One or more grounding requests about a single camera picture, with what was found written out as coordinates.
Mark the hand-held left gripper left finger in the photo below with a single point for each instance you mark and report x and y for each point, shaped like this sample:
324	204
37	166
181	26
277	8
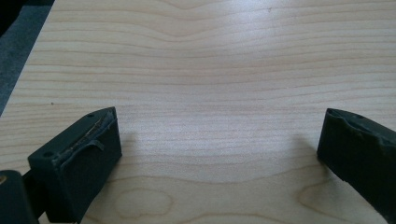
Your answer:
79	161

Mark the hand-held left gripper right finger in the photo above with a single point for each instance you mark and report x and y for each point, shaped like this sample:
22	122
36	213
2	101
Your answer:
361	149

